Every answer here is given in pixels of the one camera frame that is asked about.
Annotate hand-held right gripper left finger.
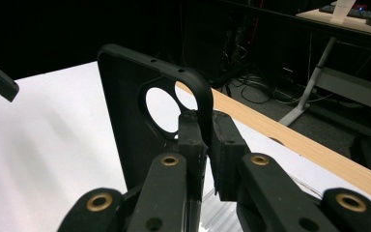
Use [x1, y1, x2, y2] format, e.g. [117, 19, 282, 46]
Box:
[177, 110, 210, 202]

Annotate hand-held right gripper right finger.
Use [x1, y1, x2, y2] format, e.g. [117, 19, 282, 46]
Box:
[210, 110, 252, 202]

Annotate clear plastic tray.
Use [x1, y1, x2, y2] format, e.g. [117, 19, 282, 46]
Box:
[186, 189, 240, 232]

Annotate white-legged desk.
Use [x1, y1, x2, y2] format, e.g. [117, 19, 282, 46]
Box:
[278, 8, 371, 128]

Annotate black chair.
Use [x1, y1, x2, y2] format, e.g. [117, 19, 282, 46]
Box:
[349, 134, 371, 180]

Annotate white stand on desk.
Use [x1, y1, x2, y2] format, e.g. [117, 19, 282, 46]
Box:
[329, 0, 357, 24]

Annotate black keyboard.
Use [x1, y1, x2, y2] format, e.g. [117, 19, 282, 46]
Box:
[318, 4, 371, 21]

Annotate black floor cables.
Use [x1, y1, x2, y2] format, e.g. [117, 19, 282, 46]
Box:
[225, 73, 303, 104]

